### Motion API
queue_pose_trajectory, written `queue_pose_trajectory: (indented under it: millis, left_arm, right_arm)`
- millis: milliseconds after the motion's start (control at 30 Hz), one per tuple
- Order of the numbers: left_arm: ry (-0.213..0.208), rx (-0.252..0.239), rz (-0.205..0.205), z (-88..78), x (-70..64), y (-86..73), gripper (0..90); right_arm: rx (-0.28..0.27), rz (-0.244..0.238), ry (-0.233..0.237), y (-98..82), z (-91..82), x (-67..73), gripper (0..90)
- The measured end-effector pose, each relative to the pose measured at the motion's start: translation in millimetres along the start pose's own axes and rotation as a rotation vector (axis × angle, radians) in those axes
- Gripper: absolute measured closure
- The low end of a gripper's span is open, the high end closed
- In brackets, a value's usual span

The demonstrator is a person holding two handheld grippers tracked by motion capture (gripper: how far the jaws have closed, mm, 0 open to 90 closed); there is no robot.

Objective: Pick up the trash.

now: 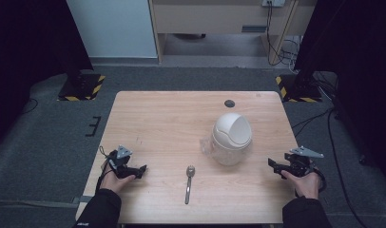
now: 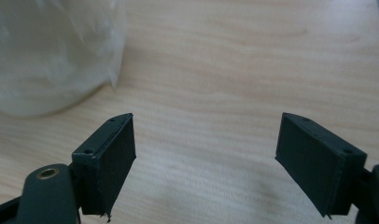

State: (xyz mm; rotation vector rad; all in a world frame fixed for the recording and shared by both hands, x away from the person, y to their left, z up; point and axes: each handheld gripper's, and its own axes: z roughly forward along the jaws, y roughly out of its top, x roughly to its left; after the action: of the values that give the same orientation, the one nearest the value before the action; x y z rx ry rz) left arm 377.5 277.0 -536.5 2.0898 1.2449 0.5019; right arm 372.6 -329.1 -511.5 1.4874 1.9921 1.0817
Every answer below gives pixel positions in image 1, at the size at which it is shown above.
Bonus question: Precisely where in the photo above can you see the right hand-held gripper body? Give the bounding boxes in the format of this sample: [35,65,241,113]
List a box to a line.
[280,145,325,179]

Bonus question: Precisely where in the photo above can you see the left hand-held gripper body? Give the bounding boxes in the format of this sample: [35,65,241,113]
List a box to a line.
[106,144,140,180]

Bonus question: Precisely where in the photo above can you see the metal spoon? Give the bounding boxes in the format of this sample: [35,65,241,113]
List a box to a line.
[183,164,197,205]

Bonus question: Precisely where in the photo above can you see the white swing-lid trash can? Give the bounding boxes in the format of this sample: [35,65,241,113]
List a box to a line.
[199,112,253,167]

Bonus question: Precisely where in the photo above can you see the person's left hand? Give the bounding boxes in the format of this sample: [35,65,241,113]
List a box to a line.
[99,170,137,195]

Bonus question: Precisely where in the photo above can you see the person's right hand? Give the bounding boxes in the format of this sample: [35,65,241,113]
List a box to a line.
[280,169,322,200]

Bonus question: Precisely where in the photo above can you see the black stand base with stripes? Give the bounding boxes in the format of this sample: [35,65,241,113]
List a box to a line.
[275,73,323,104]
[57,73,106,103]

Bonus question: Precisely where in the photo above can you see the black hanging cable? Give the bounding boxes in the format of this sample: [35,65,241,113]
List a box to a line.
[265,1,300,67]

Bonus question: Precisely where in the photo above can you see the wall power outlet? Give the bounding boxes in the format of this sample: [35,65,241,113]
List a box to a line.
[261,0,286,8]

